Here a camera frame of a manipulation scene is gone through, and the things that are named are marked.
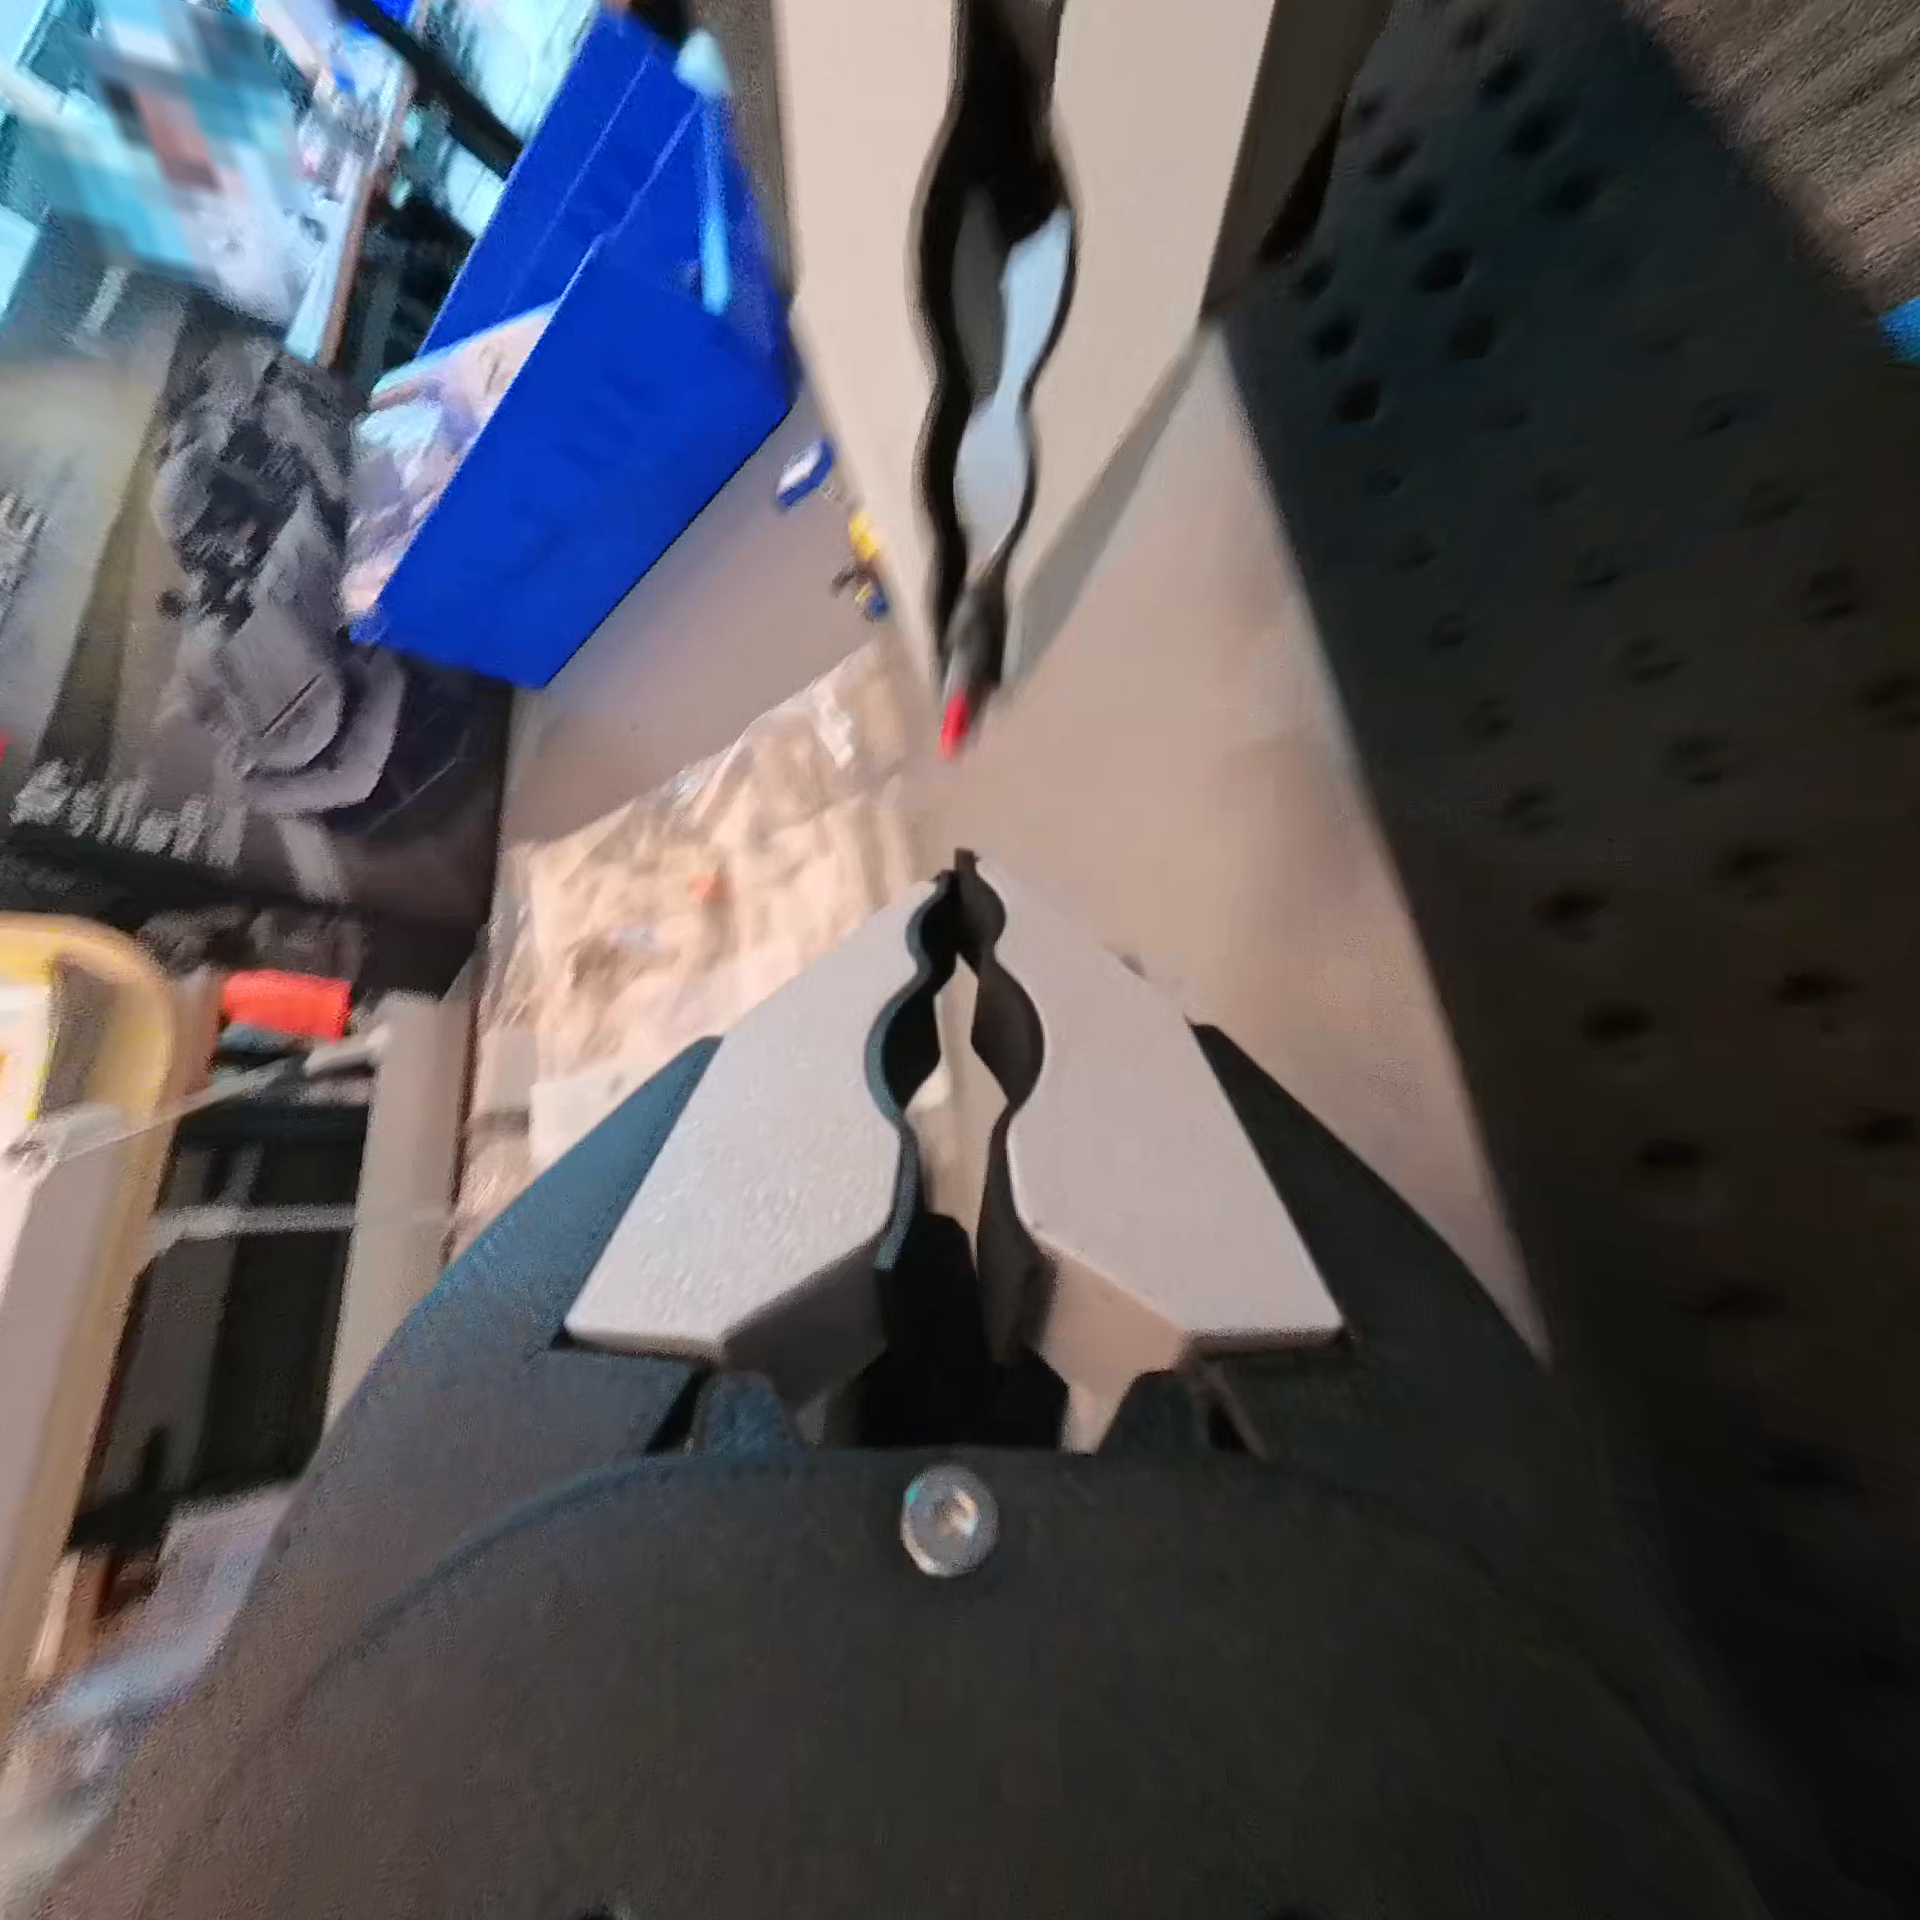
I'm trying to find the dark perforated panel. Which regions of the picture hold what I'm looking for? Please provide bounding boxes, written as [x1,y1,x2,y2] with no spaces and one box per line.
[1224,0,1920,1920]

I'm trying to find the dark lego set box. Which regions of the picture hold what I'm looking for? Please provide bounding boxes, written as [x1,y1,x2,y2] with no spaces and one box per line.
[0,224,515,995]

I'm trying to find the white rounded container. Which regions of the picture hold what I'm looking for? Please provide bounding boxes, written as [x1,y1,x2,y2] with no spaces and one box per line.
[0,913,190,1667]

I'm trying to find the blue plastic bin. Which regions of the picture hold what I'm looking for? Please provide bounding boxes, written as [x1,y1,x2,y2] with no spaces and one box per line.
[350,12,800,692]

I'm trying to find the white rod with ball end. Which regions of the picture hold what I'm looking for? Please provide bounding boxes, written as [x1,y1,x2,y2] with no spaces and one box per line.
[0,1049,385,1174]

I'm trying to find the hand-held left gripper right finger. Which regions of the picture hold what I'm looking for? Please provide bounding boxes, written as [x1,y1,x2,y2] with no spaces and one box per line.
[958,861,1346,1445]

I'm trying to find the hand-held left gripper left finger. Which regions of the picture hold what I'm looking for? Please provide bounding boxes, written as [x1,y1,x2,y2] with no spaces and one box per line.
[566,874,965,1413]

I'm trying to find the orange plastic part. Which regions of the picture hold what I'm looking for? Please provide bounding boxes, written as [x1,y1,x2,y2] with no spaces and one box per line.
[223,970,357,1040]

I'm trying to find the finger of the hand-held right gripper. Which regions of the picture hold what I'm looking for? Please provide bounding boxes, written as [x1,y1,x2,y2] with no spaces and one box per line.
[768,0,973,683]
[983,0,1286,707]

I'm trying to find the red lego pin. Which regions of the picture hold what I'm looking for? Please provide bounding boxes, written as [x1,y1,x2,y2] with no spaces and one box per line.
[934,577,1005,761]

